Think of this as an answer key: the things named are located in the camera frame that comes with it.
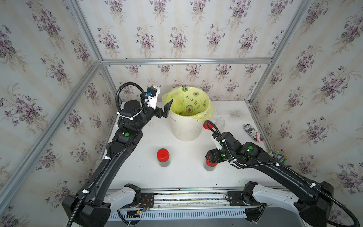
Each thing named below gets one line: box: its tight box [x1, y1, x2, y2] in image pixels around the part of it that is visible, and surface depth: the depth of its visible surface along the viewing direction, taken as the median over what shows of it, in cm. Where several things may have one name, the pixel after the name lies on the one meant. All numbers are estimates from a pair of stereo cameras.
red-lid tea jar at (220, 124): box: [214, 118, 226, 133], surface depth 95 cm
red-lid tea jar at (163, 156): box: [156, 148, 170, 168], surface depth 80 cm
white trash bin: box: [169, 109, 204, 142], surface depth 83 cm
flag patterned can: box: [242, 123, 264, 143], surface depth 100 cm
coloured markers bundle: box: [268, 145, 288, 166], surface depth 79 cm
